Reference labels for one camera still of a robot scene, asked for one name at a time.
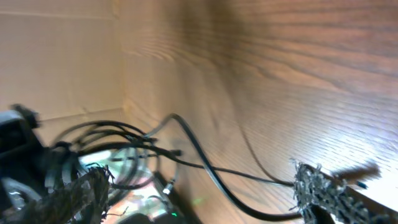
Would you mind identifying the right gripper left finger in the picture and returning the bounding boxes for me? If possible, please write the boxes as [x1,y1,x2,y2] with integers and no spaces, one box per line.
[12,167,110,224]

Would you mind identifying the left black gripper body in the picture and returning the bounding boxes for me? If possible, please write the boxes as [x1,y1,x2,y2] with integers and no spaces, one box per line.
[0,136,81,224]

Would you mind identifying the cardboard box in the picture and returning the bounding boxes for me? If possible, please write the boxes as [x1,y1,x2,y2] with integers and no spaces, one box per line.
[0,0,125,147]

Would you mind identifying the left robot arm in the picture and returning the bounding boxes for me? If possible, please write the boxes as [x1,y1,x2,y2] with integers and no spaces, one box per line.
[1,104,81,223]

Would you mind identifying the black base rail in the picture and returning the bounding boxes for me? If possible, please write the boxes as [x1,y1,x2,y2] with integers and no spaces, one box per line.
[115,172,201,224]

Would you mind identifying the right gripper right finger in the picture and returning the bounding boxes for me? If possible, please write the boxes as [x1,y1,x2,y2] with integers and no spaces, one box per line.
[294,162,397,224]

